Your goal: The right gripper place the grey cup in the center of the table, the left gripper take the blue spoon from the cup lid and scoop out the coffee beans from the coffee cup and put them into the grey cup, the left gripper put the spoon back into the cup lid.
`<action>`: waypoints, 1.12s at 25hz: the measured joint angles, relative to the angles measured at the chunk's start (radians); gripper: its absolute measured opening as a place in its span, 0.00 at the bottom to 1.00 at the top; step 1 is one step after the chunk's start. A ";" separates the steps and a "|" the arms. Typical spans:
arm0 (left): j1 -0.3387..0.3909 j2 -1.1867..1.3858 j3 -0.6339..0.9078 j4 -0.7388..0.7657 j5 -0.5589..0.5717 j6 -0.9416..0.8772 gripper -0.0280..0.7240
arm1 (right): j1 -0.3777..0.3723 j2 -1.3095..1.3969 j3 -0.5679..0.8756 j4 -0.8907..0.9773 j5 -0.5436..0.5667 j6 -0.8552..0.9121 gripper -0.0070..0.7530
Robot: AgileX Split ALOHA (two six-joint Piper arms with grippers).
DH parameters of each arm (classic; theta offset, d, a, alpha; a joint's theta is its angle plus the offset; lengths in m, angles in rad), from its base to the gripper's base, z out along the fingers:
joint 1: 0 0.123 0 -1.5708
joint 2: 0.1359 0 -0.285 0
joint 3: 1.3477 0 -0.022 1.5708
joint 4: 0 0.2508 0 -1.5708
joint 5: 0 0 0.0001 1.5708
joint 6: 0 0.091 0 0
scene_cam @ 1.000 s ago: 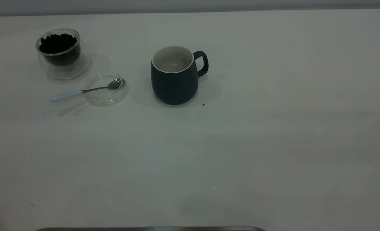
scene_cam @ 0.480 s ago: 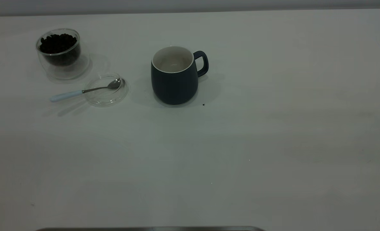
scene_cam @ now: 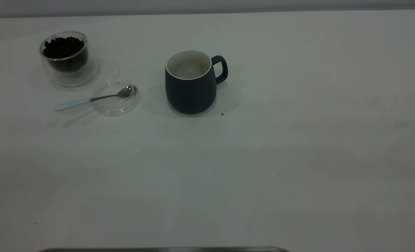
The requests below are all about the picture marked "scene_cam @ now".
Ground clear glass saucer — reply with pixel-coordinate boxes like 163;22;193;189
91;80;141;117

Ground dark coffee beans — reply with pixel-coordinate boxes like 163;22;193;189
43;36;88;72

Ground double-walled glass cup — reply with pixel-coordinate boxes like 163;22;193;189
39;30;99;88

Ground dark grey ceramic mug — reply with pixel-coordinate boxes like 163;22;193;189
165;50;228;114

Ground metal spoon pale blue handle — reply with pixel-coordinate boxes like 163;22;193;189
55;85;134;112

